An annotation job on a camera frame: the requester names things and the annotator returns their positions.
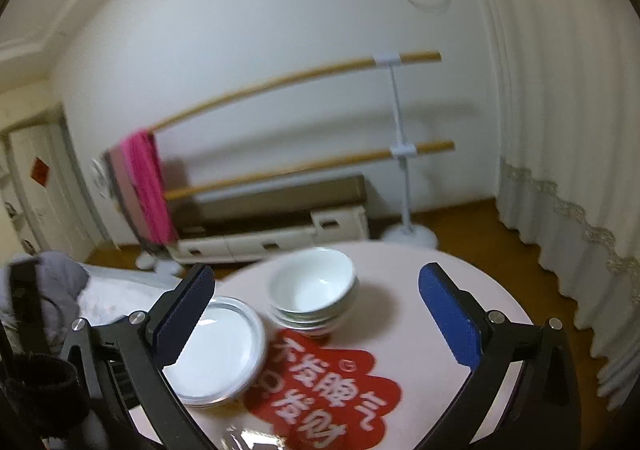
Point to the short wooden barre rail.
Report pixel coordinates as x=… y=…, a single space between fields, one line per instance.
x=300 y=168

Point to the small white grey-rimmed plate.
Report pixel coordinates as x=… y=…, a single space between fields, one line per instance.
x=220 y=355

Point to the red door decoration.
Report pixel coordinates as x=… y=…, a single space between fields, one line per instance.
x=41 y=171

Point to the large white grey-rimmed plate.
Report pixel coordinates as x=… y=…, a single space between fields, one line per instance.
x=252 y=380

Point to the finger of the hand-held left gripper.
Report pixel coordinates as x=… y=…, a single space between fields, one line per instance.
x=25 y=295

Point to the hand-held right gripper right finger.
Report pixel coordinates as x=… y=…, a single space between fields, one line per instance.
x=450 y=315

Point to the white bed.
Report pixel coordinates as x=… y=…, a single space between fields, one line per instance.
x=120 y=290

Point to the white lace-trimmed curtain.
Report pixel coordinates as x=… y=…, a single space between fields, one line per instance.
x=565 y=105

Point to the low white brown-topped cabinet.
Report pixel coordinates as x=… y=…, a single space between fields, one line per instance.
x=280 y=235

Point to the pink towel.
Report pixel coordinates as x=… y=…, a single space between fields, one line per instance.
x=147 y=185

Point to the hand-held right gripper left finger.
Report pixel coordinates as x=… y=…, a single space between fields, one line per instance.
x=182 y=315

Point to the white barre stand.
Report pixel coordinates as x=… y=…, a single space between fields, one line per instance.
x=402 y=180

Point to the grey garment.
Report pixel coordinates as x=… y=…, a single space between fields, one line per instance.
x=60 y=280

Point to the white door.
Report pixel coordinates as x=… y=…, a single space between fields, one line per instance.
x=55 y=210

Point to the long wooden barre rail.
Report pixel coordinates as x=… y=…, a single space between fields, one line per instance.
x=280 y=80

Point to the grey-brown cloth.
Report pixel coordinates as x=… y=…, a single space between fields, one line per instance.
x=125 y=195

